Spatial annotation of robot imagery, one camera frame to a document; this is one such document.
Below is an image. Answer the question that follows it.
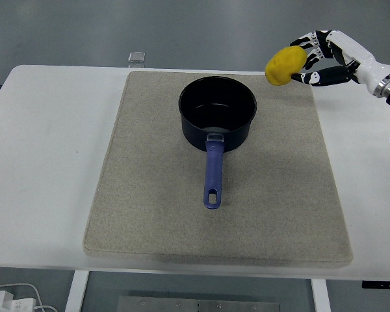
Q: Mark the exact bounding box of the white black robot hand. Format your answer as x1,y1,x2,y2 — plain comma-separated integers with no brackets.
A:
289,29,390,96

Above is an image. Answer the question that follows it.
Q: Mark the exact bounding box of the yellow potato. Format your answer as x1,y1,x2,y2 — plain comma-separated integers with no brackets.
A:
265,45,308,86

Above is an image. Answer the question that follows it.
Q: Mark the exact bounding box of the black table control panel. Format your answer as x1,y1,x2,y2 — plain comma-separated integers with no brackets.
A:
361,280,390,290

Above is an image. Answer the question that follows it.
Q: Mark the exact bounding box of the white table leg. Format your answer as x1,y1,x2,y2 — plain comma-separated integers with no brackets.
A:
311,278,332,312
64,270,90,312

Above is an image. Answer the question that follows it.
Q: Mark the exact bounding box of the beige fabric mat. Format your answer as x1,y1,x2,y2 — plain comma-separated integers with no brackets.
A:
83,70,354,269

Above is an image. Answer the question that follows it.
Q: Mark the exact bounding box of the grey metal plate with screws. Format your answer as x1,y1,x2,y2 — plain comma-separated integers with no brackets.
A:
116,295,282,312

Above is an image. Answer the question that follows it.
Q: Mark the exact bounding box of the white power strip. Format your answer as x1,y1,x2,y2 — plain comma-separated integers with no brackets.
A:
0,290,37,312

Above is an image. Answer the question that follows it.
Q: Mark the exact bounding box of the dark blue pot, blue handle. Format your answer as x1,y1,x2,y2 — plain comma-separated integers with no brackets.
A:
177,75,258,210

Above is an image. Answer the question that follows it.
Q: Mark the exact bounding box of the white cable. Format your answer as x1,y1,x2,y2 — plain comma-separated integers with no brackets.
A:
0,283,58,312

